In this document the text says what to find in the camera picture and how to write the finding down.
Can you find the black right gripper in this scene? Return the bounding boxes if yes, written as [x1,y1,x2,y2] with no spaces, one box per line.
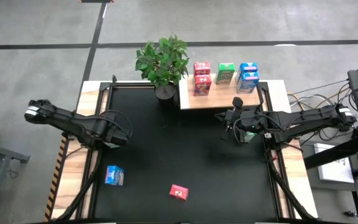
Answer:
[214,108,247,128]

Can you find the blue Rice Krispies cereal box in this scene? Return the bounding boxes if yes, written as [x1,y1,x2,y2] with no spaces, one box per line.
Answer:
[236,72,260,94]
[104,164,125,187]
[238,62,259,74]

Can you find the red Froot Loops cereal box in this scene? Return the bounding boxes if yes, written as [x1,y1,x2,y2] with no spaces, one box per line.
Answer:
[193,61,211,77]
[193,74,213,96]
[168,184,190,201]

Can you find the wooden shelf black legs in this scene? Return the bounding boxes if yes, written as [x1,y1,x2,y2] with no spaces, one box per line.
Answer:
[178,73,262,110]

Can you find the yellow black hazard tape strip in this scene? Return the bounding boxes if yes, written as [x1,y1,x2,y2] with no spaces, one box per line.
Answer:
[44,136,70,222]

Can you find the green potted plant black pot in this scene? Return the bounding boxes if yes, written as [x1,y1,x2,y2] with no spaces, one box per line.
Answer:
[134,34,190,100]

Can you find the black boom bar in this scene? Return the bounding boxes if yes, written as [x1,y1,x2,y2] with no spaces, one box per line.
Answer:
[303,119,358,170]

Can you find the white flat box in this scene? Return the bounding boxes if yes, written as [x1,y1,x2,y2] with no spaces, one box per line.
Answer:
[313,142,356,184]

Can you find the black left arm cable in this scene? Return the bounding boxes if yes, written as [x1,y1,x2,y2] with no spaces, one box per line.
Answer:
[98,109,134,139]

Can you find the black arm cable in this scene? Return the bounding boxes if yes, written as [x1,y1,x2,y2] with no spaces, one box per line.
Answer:
[98,109,134,139]
[232,115,262,146]

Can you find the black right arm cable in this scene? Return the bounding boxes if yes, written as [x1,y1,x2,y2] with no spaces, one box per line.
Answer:
[232,115,262,146]

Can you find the black metal rig frame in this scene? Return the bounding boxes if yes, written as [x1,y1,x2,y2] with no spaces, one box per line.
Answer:
[54,67,316,224]

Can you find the yellow cable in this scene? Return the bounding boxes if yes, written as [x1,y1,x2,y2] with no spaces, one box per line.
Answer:
[289,92,310,110]

